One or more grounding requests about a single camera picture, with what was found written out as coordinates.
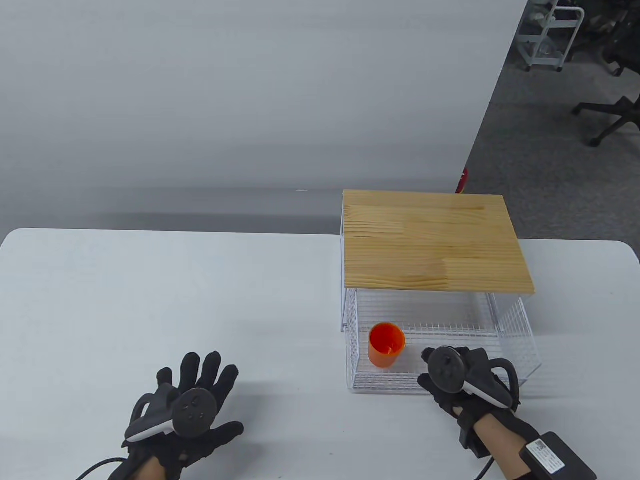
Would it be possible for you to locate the person's left hand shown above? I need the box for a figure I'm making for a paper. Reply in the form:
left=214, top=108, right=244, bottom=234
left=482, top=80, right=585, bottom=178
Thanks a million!
left=107, top=351, right=245, bottom=480

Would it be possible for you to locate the person's right hand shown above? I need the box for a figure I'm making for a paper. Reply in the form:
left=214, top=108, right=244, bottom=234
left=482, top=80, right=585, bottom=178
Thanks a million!
left=417, top=346, right=541, bottom=458

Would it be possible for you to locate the orange plastic cup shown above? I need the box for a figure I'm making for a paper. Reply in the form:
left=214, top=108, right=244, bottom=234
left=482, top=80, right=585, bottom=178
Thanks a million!
left=368, top=322, right=406, bottom=368

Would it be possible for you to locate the white mesh sliding drawer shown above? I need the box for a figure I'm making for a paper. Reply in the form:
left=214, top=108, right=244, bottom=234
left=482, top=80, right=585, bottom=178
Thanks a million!
left=344, top=289, right=542, bottom=396

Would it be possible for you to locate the person's left forearm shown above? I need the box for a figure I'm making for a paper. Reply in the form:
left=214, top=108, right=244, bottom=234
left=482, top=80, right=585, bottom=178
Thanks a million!
left=132, top=457, right=167, bottom=480

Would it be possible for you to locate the black right hand controller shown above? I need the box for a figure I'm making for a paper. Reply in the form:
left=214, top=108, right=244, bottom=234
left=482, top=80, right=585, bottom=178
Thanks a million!
left=427, top=346, right=521, bottom=412

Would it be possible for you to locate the black hand controller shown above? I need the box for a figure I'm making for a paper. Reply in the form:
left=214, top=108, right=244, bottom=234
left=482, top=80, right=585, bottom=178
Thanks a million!
left=124, top=387, right=215, bottom=442
left=427, top=346, right=521, bottom=412

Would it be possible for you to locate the black left hand controller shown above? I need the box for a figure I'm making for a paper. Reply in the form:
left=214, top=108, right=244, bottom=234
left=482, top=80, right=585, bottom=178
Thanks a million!
left=124, top=387, right=215, bottom=442

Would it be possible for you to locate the black wrist sensor box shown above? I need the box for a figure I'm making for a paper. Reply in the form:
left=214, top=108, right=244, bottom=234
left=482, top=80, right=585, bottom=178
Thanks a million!
left=518, top=431, right=598, bottom=480

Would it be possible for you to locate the black office chair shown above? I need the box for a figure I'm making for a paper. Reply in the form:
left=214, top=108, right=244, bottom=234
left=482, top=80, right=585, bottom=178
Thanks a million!
left=571, top=95, right=640, bottom=147
left=585, top=0, right=640, bottom=77

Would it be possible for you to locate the white utility cart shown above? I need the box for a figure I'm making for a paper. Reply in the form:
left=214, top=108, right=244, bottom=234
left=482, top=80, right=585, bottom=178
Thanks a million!
left=515, top=0, right=586, bottom=73

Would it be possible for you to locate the white wire rack wooden top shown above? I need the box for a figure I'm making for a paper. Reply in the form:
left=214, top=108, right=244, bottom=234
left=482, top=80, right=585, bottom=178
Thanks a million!
left=340, top=189, right=535, bottom=333

